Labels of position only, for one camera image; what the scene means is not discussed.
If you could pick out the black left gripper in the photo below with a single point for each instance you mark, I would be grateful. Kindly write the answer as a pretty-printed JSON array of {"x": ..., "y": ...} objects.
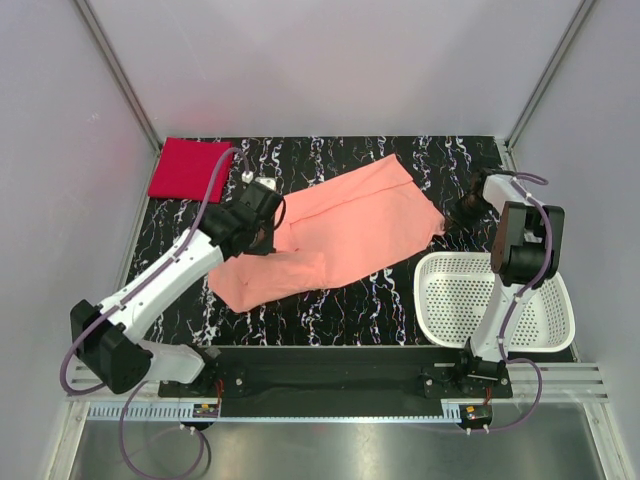
[{"x": 267, "y": 246}]

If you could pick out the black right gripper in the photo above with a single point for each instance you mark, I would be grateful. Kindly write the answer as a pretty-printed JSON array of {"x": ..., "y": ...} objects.
[{"x": 467, "y": 223}]

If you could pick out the salmon pink t shirt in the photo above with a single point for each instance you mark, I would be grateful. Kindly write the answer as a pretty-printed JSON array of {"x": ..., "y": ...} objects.
[{"x": 334, "y": 234}]

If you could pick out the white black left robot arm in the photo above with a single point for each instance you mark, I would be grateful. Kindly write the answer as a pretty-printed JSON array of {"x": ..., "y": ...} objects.
[{"x": 109, "y": 338}]

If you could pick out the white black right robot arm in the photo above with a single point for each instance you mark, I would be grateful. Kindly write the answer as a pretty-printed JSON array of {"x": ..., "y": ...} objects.
[{"x": 525, "y": 254}]

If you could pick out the white perforated plastic basket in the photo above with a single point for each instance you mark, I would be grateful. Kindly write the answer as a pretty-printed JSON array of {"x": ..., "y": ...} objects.
[{"x": 452, "y": 291}]

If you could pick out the folded red t shirt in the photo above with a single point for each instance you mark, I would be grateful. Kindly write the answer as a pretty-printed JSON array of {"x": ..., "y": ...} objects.
[{"x": 185, "y": 168}]

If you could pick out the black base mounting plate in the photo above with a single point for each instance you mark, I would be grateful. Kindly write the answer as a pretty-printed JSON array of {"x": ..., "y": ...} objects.
[{"x": 381, "y": 378}]

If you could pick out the right aluminium frame post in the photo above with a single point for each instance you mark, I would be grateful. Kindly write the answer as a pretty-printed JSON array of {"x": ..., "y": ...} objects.
[{"x": 577, "y": 21}]

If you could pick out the aluminium frame post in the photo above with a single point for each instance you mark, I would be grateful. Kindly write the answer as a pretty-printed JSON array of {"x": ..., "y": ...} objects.
[
  {"x": 577, "y": 21},
  {"x": 108, "y": 54}
]

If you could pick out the white slotted cable duct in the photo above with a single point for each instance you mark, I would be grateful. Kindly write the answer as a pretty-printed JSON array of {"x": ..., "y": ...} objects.
[{"x": 198, "y": 412}]

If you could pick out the left aluminium frame post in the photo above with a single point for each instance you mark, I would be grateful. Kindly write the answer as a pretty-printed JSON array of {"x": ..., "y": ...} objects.
[{"x": 108, "y": 54}]

